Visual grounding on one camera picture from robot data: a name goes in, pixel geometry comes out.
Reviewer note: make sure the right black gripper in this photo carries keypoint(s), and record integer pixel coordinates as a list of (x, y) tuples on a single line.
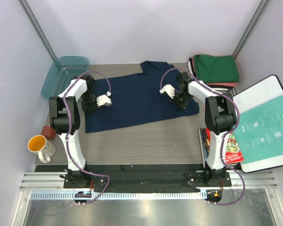
[(181, 105)]

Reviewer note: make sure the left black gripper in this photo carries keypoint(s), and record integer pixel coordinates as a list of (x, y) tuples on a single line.
[(87, 108)]

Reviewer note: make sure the navy blue t shirt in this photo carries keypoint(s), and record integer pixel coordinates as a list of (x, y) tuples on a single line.
[(136, 99)]

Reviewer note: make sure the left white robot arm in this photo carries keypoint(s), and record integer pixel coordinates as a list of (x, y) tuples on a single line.
[(65, 120)]

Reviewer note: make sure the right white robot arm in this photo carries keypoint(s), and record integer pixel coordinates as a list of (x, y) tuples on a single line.
[(220, 118)]

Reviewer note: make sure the white folded t shirt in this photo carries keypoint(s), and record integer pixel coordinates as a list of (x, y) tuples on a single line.
[(191, 66)]

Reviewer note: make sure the green folded t shirt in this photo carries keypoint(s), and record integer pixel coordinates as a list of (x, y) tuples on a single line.
[(215, 69)]

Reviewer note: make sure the teal plastic bin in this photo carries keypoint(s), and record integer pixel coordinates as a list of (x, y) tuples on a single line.
[(60, 74)]

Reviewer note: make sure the pink folded t shirt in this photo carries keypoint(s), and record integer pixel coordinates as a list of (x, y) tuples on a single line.
[(226, 85)]

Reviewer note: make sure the red brown block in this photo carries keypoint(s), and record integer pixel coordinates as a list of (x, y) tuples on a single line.
[(48, 132)]

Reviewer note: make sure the white orange mug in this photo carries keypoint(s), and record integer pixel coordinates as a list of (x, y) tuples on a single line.
[(41, 146)]

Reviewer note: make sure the red treehouse book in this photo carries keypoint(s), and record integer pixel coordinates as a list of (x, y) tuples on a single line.
[(233, 154)]

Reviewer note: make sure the white board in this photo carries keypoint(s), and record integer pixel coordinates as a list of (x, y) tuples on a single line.
[(255, 95)]

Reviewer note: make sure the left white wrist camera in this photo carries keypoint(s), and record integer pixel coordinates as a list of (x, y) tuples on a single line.
[(104, 100)]

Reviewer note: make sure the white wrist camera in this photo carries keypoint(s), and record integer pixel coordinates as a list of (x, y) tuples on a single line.
[(104, 100), (168, 90)]

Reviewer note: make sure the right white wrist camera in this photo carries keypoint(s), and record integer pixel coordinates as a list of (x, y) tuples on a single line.
[(168, 90)]

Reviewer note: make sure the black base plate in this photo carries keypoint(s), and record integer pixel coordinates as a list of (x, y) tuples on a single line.
[(125, 177)]

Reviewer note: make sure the aluminium rail frame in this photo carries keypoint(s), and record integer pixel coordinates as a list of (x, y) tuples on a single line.
[(252, 200)]

